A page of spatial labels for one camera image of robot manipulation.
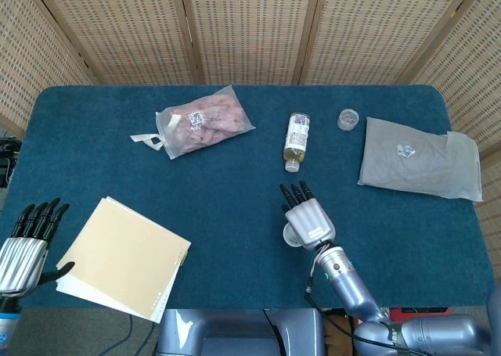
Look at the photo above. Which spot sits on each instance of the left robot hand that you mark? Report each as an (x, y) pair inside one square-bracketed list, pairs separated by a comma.
[(21, 258)]

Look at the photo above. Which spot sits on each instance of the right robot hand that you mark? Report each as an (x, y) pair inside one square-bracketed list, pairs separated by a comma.
[(309, 219)]

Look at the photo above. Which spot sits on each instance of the white paper cup with text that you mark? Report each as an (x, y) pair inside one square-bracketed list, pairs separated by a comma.
[(290, 238)]

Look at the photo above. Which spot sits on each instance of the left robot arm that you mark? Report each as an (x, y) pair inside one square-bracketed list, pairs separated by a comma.
[(8, 321)]

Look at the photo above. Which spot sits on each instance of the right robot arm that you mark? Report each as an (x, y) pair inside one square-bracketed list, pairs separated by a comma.
[(356, 289)]

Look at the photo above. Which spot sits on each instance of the tea bottle with white cap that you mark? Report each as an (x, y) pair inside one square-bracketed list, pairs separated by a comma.
[(295, 139)]

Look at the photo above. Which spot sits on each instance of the blue felt table cover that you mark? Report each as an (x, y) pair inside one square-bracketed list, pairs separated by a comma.
[(219, 199)]

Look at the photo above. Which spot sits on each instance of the beige loose-leaf notebook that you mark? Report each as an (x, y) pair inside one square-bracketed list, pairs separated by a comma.
[(121, 254)]

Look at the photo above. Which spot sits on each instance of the small clear plastic jar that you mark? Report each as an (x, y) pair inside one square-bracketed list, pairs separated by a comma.
[(348, 119)]

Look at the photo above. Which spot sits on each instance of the grey-blue robot torso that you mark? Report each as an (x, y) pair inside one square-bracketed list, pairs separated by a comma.
[(235, 332)]

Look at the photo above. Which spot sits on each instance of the clear bag of pink items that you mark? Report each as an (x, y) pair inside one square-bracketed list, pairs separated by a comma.
[(203, 125)]

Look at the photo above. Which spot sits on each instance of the red box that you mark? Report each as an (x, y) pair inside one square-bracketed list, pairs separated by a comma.
[(419, 313)]

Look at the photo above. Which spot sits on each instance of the woven wicker folding screen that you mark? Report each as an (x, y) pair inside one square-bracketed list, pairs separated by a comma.
[(250, 31)]

